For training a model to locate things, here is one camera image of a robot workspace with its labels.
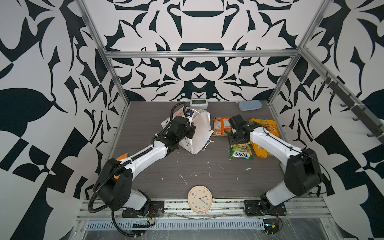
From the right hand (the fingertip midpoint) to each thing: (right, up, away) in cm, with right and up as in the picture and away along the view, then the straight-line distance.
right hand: (235, 138), depth 88 cm
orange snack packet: (-6, +6, +14) cm, 16 cm away
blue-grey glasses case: (+17, +21, +29) cm, 40 cm away
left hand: (-25, +11, -6) cm, 28 cm away
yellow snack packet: (+25, +7, +11) cm, 28 cm away
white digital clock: (-21, +22, +27) cm, 41 cm away
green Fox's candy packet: (+5, -8, +4) cm, 10 cm away
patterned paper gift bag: (-20, +11, +4) cm, 23 cm away
